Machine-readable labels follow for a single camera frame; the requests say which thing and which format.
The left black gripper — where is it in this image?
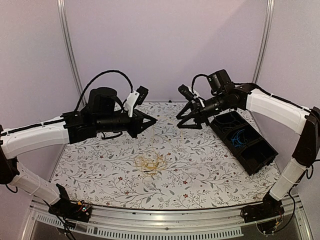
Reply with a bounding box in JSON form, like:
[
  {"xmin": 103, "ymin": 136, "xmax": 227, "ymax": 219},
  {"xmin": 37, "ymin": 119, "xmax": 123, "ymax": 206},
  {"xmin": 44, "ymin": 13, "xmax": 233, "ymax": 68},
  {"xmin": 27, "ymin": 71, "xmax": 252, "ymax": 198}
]
[{"xmin": 95, "ymin": 109, "xmax": 157, "ymax": 139}]

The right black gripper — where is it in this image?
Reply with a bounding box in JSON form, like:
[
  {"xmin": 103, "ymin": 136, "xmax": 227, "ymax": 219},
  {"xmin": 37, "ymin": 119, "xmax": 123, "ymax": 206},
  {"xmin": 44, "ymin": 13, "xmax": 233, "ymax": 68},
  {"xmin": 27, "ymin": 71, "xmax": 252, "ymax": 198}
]
[{"xmin": 176, "ymin": 92, "xmax": 229, "ymax": 130}]

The thin grey cable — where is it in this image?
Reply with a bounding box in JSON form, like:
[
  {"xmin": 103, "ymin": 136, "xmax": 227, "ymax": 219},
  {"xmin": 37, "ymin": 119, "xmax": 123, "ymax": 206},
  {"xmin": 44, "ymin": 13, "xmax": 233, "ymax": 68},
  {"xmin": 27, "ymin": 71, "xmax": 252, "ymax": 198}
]
[{"xmin": 218, "ymin": 118, "xmax": 245, "ymax": 132}]

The yellow cable bundle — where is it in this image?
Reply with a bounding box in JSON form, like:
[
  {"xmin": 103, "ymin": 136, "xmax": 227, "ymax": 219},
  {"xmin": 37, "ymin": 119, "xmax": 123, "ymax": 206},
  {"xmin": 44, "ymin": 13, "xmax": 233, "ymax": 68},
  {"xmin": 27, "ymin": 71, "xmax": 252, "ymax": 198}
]
[{"xmin": 133, "ymin": 153, "xmax": 171, "ymax": 178}]

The blue cable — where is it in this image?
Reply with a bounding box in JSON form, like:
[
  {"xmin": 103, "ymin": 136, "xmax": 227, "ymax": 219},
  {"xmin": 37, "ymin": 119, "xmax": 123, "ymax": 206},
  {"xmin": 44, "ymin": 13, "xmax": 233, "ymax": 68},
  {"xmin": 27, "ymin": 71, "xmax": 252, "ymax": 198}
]
[
  {"xmin": 231, "ymin": 127, "xmax": 251, "ymax": 150},
  {"xmin": 229, "ymin": 129, "xmax": 243, "ymax": 151}
]

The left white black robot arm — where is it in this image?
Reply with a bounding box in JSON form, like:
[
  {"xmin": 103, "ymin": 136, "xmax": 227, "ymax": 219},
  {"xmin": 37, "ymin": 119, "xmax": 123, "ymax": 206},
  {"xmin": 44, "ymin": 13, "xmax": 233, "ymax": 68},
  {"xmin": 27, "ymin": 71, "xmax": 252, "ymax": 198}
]
[{"xmin": 0, "ymin": 86, "xmax": 157, "ymax": 217}]

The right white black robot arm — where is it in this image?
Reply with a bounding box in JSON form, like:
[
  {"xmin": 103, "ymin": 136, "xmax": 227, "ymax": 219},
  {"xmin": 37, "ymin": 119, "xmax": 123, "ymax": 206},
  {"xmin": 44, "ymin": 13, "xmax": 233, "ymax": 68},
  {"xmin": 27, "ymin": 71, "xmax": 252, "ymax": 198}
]
[{"xmin": 176, "ymin": 69, "xmax": 320, "ymax": 218}]

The floral patterned table mat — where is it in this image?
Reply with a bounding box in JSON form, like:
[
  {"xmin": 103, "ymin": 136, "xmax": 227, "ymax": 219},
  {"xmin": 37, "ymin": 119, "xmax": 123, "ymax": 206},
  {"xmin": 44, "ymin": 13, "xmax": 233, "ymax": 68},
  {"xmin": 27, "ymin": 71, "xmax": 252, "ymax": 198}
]
[{"xmin": 51, "ymin": 102, "xmax": 280, "ymax": 210}]

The black three-compartment tray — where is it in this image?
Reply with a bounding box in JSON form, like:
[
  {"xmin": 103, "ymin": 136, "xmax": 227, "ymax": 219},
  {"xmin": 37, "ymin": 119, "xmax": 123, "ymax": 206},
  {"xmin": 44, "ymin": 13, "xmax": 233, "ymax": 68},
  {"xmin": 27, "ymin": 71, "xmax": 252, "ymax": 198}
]
[{"xmin": 209, "ymin": 111, "xmax": 278, "ymax": 176}]

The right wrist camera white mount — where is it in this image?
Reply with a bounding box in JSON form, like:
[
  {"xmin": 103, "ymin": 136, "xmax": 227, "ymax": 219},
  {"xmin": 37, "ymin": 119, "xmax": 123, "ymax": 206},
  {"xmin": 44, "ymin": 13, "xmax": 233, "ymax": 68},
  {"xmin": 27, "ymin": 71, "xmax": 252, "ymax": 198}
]
[{"xmin": 178, "ymin": 84, "xmax": 205, "ymax": 108}]

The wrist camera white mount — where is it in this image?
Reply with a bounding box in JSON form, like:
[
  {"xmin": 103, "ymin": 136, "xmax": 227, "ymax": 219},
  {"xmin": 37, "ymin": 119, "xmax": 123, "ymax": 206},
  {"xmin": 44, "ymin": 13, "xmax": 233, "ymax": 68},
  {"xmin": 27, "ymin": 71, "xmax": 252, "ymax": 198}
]
[
  {"xmin": 178, "ymin": 84, "xmax": 205, "ymax": 108},
  {"xmin": 123, "ymin": 85, "xmax": 149, "ymax": 118}
]

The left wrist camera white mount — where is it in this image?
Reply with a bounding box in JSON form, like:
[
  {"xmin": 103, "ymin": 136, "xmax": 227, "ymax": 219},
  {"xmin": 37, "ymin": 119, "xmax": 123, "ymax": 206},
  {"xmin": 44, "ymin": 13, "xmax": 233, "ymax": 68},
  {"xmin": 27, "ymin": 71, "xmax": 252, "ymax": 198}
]
[{"xmin": 123, "ymin": 85, "xmax": 149, "ymax": 118}]

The right arm black sleeved cable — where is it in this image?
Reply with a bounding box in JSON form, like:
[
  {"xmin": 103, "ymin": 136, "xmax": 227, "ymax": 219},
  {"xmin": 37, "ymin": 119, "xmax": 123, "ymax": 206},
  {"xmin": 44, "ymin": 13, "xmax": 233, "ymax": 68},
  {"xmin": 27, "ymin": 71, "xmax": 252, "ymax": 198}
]
[{"xmin": 191, "ymin": 73, "xmax": 210, "ymax": 93}]

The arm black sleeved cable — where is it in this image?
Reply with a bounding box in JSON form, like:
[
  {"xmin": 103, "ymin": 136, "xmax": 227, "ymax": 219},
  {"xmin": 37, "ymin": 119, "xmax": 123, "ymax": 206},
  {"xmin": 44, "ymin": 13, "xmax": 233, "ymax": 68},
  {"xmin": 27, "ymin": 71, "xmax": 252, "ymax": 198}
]
[
  {"xmin": 74, "ymin": 69, "xmax": 133, "ymax": 113},
  {"xmin": 191, "ymin": 73, "xmax": 210, "ymax": 93}
]

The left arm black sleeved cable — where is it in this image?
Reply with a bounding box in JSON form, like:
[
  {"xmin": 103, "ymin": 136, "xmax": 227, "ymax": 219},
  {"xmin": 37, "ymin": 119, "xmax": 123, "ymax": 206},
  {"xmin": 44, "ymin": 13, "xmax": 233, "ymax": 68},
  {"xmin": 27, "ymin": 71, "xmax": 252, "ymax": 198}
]
[{"xmin": 74, "ymin": 69, "xmax": 133, "ymax": 113}]

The aluminium front rail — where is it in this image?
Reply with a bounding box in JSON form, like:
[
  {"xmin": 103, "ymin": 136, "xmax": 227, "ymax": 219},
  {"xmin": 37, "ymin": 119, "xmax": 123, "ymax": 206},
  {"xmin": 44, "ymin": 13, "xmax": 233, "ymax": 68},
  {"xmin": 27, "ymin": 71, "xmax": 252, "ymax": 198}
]
[{"xmin": 21, "ymin": 193, "xmax": 313, "ymax": 240}]

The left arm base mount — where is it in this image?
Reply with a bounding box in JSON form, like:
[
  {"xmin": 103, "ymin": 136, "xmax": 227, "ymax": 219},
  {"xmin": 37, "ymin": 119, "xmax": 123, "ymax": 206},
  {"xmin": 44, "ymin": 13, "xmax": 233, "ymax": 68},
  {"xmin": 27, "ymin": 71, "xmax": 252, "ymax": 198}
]
[{"xmin": 48, "ymin": 183, "xmax": 93, "ymax": 223}]

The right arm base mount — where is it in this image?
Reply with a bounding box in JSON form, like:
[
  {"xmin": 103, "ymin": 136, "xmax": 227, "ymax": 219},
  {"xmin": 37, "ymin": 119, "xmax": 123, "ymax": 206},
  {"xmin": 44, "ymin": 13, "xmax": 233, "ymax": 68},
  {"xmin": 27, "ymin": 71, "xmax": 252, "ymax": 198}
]
[{"xmin": 240, "ymin": 200, "xmax": 285, "ymax": 235}]

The right aluminium frame post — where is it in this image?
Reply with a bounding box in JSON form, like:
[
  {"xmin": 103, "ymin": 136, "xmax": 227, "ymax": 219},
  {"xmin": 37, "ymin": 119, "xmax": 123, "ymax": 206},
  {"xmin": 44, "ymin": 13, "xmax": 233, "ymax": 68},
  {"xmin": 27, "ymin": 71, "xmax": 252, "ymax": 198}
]
[{"xmin": 252, "ymin": 0, "xmax": 275, "ymax": 84}]

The aluminium frame post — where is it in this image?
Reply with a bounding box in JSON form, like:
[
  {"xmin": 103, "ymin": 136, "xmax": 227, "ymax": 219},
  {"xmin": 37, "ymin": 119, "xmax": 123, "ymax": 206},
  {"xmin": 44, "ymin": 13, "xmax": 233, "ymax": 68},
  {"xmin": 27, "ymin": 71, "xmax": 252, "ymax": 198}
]
[
  {"xmin": 252, "ymin": 0, "xmax": 275, "ymax": 84},
  {"xmin": 56, "ymin": 0, "xmax": 84, "ymax": 97}
]

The left aluminium frame post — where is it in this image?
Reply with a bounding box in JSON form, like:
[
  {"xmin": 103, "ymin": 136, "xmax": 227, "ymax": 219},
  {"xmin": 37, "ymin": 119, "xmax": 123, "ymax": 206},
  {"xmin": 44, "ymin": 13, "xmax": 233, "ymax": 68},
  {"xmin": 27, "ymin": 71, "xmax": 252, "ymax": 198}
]
[{"xmin": 56, "ymin": 0, "xmax": 84, "ymax": 97}]

